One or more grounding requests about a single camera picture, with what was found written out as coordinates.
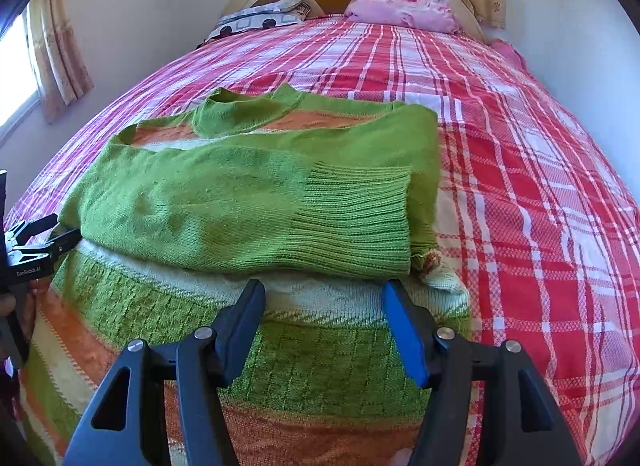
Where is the green orange knit sweater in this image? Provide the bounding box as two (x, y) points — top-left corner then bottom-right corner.
(21, 85), (468, 465)

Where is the person's left hand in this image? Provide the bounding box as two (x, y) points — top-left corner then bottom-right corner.
(1, 278), (50, 368)

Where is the beige curtain side window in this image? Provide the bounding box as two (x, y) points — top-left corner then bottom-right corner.
(26, 0), (94, 123)

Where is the red white plaid bedspread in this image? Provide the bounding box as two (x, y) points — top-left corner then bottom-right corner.
(9, 18), (639, 465)

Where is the grey white patterned pillow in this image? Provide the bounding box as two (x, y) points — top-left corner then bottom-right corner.
(198, 0), (311, 48)

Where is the pink sheet bed edge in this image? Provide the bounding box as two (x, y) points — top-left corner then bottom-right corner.
(489, 39), (527, 71)

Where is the pink floral pillow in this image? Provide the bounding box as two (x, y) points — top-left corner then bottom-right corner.
(344, 0), (462, 34)

